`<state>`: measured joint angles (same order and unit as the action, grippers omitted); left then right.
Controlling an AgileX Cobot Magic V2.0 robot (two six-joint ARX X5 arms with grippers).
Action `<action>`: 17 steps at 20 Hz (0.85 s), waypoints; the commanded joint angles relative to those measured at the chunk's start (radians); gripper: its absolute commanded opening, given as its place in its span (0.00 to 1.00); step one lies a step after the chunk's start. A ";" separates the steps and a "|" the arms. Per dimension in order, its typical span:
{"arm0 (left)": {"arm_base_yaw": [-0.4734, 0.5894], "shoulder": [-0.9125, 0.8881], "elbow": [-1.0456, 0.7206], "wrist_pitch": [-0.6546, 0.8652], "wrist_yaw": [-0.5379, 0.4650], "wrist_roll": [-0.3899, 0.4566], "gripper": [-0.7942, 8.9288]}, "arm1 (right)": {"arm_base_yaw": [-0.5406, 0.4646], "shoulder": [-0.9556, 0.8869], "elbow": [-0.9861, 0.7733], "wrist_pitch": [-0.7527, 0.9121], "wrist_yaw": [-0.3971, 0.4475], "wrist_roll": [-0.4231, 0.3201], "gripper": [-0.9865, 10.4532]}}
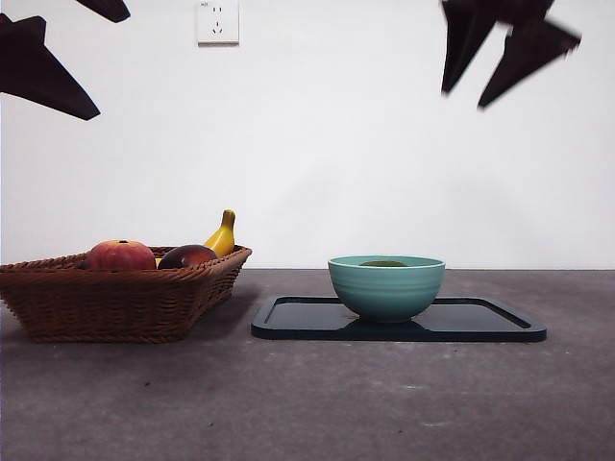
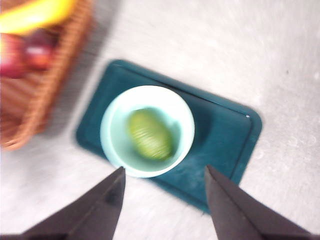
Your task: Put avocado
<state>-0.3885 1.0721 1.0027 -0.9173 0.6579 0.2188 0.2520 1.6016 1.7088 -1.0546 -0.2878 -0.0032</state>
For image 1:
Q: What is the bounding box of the white wall socket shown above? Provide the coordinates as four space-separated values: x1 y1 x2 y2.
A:
196 0 240 47

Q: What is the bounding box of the dark rectangular tray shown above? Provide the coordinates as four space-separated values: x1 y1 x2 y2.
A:
251 295 548 343

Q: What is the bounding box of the brown wicker basket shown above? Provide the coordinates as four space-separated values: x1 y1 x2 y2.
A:
0 245 254 344

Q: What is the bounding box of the yellow banana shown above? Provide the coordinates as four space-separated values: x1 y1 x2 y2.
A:
154 208 236 269

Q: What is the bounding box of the orange-red peach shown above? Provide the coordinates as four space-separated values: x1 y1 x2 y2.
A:
87 239 158 271

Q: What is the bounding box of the teal ceramic bowl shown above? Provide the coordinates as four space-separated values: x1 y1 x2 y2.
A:
327 255 447 325

